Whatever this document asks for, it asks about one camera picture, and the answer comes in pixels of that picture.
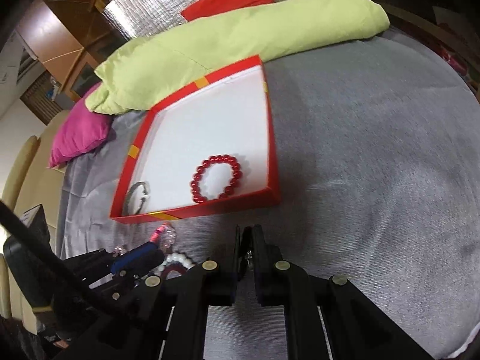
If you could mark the beige leather sofa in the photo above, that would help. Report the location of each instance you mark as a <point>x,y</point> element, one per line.
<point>31,181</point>

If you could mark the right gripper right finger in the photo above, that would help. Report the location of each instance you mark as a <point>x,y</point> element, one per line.
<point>324,318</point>

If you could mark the red shallow box tray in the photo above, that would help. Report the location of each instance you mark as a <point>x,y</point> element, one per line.
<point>207,149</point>

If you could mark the wooden cabinet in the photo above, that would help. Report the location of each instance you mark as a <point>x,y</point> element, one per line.
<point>70,39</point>

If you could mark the light green duvet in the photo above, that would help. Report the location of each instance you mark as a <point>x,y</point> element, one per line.
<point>146,70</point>

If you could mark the silver metal bangle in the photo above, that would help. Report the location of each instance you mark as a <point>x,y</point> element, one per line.
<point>136,198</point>

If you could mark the magenta pillow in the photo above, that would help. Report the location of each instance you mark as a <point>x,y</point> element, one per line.
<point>81,132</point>

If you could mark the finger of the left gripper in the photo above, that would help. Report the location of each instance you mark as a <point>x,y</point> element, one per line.
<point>124,270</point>

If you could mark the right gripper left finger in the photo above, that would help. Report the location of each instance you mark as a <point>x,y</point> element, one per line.
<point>179,317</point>

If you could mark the grey bed blanket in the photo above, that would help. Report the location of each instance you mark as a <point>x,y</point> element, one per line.
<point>377,146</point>

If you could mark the dark maroon bangle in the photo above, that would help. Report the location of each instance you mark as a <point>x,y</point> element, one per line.
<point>173,271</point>

